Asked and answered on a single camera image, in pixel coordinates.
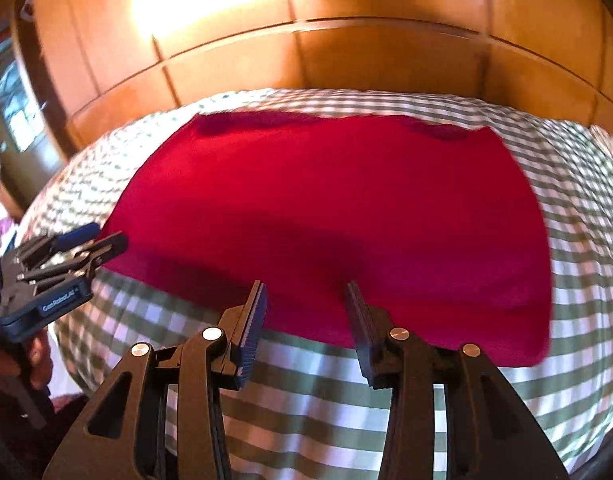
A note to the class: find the red cloth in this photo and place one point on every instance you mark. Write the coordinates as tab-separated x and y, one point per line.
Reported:
437	224

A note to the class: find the person's left hand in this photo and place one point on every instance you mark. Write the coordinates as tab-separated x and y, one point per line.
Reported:
37	357

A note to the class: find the green white checkered bedsheet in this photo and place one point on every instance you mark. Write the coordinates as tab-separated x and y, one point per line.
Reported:
306	412

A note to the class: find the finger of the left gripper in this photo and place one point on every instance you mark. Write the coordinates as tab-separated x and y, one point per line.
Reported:
88	260
43	247

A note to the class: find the window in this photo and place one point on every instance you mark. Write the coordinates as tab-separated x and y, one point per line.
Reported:
22	116

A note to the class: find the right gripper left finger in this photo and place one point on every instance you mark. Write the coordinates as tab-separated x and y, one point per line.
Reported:
158	414

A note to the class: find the wooden headboard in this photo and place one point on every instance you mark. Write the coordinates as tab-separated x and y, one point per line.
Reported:
113	61

